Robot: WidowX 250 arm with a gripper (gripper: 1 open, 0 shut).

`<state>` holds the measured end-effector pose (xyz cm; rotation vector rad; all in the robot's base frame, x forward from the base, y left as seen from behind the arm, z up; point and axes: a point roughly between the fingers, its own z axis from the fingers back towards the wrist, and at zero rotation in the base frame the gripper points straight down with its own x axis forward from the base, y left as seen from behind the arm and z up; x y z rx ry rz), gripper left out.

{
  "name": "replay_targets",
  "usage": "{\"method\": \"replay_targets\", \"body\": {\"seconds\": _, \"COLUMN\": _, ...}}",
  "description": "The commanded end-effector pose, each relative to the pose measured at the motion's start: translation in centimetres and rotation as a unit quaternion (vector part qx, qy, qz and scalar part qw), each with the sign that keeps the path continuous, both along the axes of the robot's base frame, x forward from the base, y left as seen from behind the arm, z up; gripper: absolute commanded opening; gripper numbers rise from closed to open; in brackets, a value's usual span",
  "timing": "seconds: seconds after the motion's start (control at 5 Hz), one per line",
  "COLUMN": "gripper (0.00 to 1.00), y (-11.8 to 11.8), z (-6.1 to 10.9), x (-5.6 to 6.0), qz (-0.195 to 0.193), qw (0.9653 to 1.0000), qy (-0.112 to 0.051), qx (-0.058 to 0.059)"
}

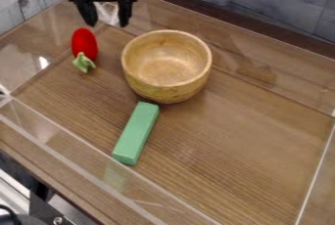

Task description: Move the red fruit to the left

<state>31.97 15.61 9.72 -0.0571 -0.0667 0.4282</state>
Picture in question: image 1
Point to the red plush fruit green stem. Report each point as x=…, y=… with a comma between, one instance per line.
x=85, y=49

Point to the light wooden bowl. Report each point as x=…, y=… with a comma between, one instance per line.
x=166, y=65

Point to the clear acrylic tray walls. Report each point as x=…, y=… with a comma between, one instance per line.
x=240, y=156

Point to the green rectangular block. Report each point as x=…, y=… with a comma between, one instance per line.
x=135, y=133

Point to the clear acrylic corner bracket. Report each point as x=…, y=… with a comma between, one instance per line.
x=107, y=12

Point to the black metal table bracket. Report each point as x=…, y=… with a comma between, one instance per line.
x=44, y=212

